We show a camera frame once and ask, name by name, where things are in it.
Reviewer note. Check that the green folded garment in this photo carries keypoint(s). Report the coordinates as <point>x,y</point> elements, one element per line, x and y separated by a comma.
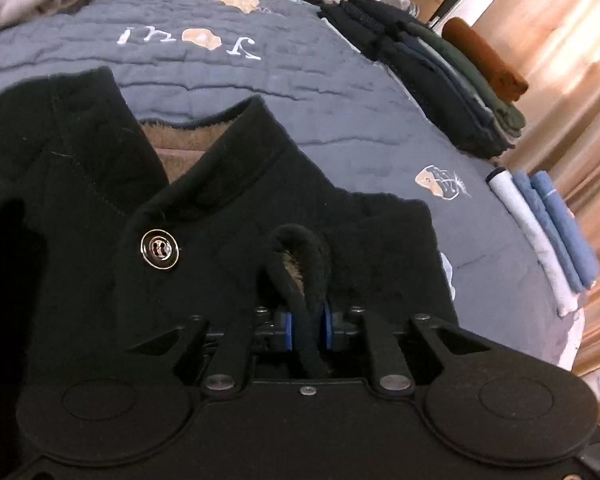
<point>485,90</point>

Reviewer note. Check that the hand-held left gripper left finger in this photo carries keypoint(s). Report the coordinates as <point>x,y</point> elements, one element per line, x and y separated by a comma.
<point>283,330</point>

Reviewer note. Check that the stack of dark folded clothes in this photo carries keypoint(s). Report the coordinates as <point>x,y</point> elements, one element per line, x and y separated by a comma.
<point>430,100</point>

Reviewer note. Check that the navy folded garment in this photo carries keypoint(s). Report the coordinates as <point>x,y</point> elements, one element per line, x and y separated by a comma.
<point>445,67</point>

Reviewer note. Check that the blue and white folded clothes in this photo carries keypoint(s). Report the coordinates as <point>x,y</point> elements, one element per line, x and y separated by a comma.
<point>525,225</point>

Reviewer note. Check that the grey fish-print quilt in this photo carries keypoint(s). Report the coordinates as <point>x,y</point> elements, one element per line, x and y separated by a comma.
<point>305,70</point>

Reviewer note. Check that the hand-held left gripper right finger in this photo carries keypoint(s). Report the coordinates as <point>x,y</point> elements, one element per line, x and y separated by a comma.
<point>332,330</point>

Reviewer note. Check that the brown rolled garment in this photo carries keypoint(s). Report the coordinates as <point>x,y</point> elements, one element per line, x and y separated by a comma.
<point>485,57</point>

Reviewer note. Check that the light blue folded jeans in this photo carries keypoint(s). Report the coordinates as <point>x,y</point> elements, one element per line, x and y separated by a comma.
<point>547,237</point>
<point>570,230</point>

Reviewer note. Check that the black quilted jacket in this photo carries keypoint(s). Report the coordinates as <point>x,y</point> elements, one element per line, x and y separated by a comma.
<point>230,200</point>

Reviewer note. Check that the orange curtain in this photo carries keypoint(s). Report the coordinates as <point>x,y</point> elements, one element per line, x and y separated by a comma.
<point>570,85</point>

